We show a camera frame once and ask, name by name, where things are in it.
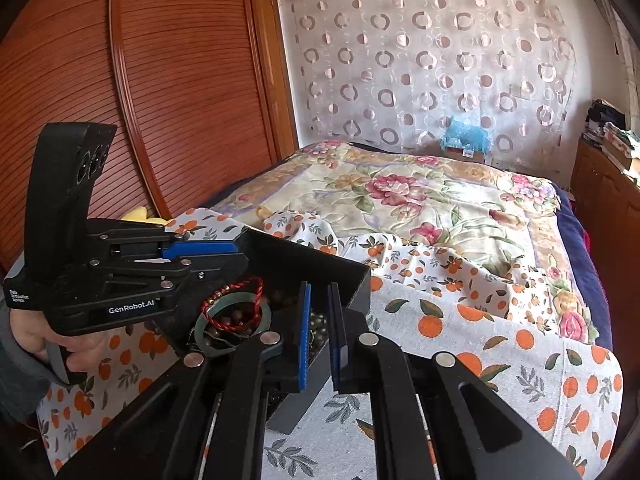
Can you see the person's left forearm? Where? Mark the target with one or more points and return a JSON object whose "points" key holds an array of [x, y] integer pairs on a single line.
{"points": [[20, 385]]}

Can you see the lace window curtain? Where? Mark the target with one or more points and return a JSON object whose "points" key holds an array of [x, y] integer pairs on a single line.
{"points": [[625, 60]]}

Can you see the blue plastic bag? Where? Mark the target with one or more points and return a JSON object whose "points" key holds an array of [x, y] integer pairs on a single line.
{"points": [[467, 132]]}

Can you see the dark folded clothes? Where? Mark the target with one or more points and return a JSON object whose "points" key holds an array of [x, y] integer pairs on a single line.
{"points": [[597, 120]]}

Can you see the wooden window cabinet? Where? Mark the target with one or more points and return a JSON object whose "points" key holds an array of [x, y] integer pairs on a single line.
{"points": [[600, 190]]}

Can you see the dark blue blanket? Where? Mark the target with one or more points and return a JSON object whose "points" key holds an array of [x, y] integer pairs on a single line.
{"points": [[580, 250]]}

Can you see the floral quilt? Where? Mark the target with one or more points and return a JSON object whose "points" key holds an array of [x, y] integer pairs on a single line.
{"points": [[400, 195]]}

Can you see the person's left hand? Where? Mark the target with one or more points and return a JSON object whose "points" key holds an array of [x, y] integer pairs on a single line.
{"points": [[82, 345]]}

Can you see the black storage box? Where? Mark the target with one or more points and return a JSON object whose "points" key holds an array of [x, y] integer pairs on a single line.
{"points": [[285, 265]]}

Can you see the wooden slatted wardrobe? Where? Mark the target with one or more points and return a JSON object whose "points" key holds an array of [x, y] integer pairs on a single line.
{"points": [[175, 85]]}

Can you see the orange fruit print cloth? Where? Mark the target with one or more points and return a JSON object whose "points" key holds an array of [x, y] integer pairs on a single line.
{"points": [[450, 370]]}

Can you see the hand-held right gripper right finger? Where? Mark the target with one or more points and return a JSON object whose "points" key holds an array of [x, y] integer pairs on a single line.
{"points": [[338, 345]]}

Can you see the sheer circle pattern curtain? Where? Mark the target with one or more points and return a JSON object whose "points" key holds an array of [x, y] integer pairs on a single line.
{"points": [[400, 60]]}

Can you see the yellow cloth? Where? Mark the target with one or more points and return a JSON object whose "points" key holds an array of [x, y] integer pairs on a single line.
{"points": [[140, 215]]}

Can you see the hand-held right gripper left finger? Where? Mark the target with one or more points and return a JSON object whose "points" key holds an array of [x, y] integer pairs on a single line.
{"points": [[302, 345]]}

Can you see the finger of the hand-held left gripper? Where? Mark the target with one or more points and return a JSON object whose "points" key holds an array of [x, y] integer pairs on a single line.
{"points": [[205, 248], [215, 265]]}

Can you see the pale green jade bangle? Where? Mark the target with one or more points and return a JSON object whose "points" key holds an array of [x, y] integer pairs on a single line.
{"points": [[201, 335]]}

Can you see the stack of books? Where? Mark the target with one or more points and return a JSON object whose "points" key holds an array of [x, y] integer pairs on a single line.
{"points": [[622, 147]]}

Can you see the small cardboard box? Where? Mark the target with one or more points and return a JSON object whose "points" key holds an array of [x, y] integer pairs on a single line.
{"points": [[460, 155]]}

